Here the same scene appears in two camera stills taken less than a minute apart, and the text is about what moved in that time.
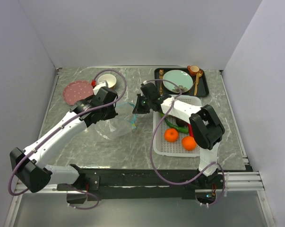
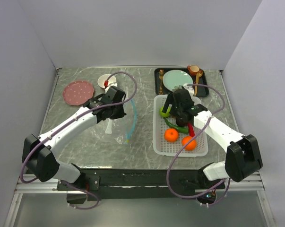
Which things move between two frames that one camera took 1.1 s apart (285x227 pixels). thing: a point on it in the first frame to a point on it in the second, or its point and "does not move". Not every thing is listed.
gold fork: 161,74 does not move
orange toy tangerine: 171,135 does not move
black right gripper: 138,109 to 170,100
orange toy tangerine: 188,143 does not move
